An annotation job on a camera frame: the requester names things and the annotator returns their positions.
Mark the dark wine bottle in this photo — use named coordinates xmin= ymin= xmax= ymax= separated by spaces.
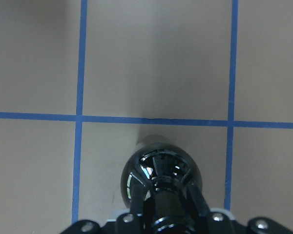
xmin=121 ymin=135 xmax=202 ymax=234

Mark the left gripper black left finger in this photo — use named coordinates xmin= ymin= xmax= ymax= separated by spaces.
xmin=130 ymin=184 xmax=145 ymax=216

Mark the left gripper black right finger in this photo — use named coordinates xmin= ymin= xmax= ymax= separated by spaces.
xmin=187 ymin=184 xmax=210 ymax=216

